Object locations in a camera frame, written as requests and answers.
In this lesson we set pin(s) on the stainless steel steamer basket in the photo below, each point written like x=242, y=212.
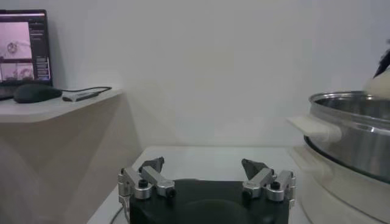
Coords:
x=350, y=143

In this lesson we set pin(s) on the grey usb hub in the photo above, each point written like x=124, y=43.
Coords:
x=80, y=96

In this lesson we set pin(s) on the black computer mouse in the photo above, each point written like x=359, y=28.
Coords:
x=36, y=92

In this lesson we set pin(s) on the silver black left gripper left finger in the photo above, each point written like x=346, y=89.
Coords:
x=155, y=179

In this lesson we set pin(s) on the white side table with mouse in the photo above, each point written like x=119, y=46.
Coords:
x=61, y=152

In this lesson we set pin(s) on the white steamed baozi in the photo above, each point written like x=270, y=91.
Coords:
x=379, y=86

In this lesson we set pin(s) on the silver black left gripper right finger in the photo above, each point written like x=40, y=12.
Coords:
x=259, y=179

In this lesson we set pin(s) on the black laptop beside mouse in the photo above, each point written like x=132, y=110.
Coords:
x=21, y=45

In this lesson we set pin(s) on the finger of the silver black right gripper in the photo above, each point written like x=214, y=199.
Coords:
x=384, y=62

